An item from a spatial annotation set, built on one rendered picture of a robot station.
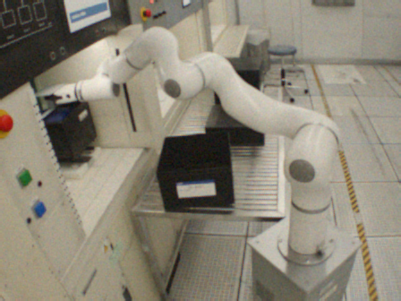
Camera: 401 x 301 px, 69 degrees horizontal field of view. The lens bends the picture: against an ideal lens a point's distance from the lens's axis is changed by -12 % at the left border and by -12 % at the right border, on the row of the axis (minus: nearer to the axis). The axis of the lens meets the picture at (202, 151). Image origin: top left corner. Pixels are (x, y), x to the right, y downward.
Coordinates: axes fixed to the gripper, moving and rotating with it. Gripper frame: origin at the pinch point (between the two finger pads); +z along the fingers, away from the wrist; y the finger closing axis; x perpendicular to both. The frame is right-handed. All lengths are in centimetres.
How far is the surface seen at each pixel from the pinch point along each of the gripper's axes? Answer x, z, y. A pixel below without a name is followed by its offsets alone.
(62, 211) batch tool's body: -19, -30, -47
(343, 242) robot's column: -45, -112, -27
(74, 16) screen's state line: 29.9, -30.1, -14.2
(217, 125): -35, -60, 38
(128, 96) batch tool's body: -9.2, -27.7, 15.2
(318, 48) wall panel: -93, -153, 427
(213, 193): -39, -66, -10
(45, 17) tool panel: 33, -30, -29
